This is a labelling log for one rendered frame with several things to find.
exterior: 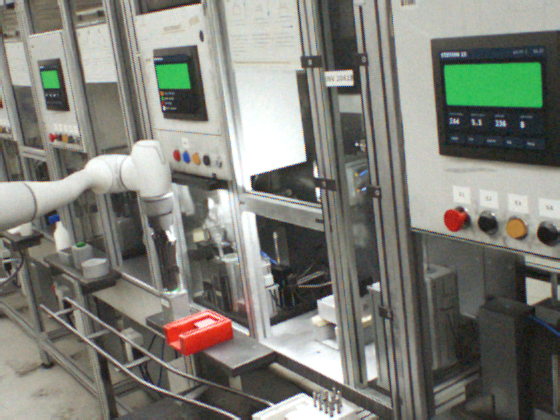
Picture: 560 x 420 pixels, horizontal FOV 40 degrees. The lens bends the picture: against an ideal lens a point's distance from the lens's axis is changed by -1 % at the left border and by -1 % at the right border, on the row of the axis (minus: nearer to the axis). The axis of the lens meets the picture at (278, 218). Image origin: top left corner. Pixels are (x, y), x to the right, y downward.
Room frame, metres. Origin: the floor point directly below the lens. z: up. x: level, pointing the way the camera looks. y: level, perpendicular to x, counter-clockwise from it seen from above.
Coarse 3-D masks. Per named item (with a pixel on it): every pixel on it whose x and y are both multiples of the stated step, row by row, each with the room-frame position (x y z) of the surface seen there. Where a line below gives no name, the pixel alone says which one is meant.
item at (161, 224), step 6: (150, 216) 2.13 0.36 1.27; (156, 216) 2.12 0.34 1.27; (162, 216) 2.12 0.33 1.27; (168, 216) 2.13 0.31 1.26; (150, 222) 2.13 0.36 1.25; (156, 222) 2.12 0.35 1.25; (162, 222) 2.12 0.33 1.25; (168, 222) 2.13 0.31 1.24; (156, 228) 2.14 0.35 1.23; (162, 228) 2.12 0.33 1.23; (168, 228) 2.13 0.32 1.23; (162, 234) 2.13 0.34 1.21
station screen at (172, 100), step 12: (156, 60) 2.20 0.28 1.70; (168, 60) 2.13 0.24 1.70; (180, 60) 2.07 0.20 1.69; (156, 72) 2.21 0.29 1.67; (168, 96) 2.16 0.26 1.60; (180, 96) 2.10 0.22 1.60; (192, 96) 2.04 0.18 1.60; (168, 108) 2.18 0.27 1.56; (180, 108) 2.11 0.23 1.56; (192, 108) 2.05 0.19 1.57
